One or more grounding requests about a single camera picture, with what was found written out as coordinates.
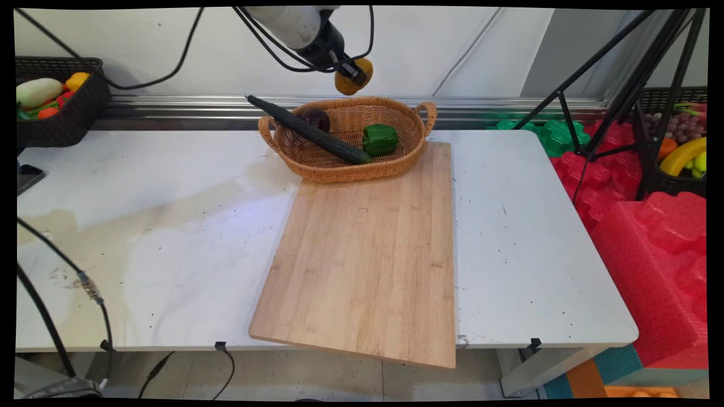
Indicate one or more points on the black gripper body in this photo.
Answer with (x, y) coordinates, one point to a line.
(325, 45)

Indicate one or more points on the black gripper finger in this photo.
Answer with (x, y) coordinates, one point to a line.
(353, 70)

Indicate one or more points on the brown yellow potato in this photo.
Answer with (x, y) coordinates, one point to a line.
(346, 86)

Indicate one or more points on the dark purple eggplant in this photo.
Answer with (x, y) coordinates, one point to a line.
(318, 117)

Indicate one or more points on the dark green cucumber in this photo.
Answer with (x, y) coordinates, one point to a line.
(317, 134)

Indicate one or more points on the green bell pepper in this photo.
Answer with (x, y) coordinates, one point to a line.
(380, 139)

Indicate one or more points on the tan wicker basket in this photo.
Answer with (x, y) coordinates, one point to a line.
(339, 167)

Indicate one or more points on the bamboo cutting board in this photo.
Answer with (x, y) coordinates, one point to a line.
(367, 271)

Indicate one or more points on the green foam mat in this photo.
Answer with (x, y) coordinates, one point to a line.
(557, 135)

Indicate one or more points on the yellow toy pepper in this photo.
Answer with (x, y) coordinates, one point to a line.
(77, 81)

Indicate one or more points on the red toy pepper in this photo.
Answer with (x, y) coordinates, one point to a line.
(65, 98)

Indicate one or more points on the red foam mat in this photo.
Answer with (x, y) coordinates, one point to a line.
(650, 265)
(599, 175)

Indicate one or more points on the dark woven storage basket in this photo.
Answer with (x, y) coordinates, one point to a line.
(62, 130)

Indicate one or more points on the orange toy tomato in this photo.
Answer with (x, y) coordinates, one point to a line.
(48, 112)

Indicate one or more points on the black tripod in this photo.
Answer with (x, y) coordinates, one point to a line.
(639, 85)

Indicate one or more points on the pale white gourd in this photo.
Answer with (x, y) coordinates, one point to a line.
(38, 92)

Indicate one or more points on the black table edge clip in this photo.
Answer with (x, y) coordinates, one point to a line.
(105, 345)
(535, 342)
(220, 345)

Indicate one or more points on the black fruit basket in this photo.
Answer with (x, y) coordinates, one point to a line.
(656, 178)

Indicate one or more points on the orange fruit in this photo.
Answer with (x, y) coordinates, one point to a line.
(666, 148)

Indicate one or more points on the purple grapes bunch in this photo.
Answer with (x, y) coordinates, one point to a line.
(681, 127)

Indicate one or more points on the yellow banana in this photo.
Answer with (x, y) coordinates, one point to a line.
(681, 158)

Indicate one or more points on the red green vegetable toy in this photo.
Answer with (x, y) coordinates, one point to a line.
(693, 108)

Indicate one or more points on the white table leg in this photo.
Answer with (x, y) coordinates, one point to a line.
(543, 370)

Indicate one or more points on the light green fruit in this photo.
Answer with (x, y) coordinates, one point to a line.
(700, 163)

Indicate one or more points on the teal orange foam mat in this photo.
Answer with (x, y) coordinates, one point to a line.
(616, 370)

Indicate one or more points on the black floor device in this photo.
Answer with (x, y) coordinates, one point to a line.
(65, 389)

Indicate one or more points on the metal wall rail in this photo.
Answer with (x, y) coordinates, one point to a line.
(481, 104)

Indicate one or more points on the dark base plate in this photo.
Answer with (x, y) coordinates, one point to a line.
(28, 176)

